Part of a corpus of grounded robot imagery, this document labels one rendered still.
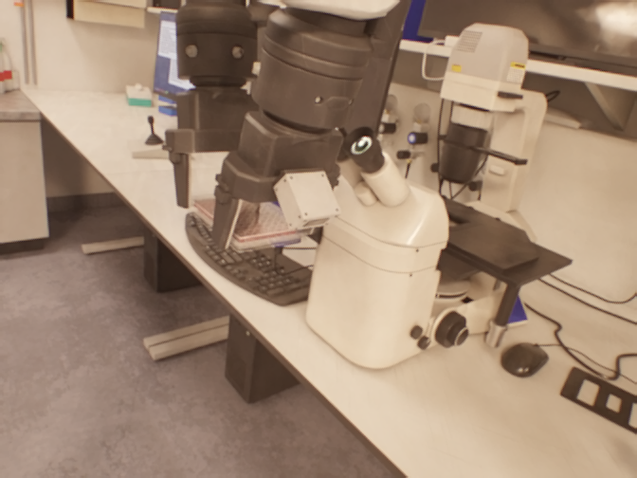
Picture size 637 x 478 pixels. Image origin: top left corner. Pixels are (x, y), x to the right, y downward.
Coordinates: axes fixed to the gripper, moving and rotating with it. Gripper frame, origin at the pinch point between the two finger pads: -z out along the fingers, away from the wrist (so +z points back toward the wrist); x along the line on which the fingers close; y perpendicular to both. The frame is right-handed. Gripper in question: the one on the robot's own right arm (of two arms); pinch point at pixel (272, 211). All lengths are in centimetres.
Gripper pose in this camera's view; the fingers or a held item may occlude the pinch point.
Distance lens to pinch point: 46.8
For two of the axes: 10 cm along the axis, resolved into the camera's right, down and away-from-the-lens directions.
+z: 2.8, -8.1, -5.2
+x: 7.7, -1.4, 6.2
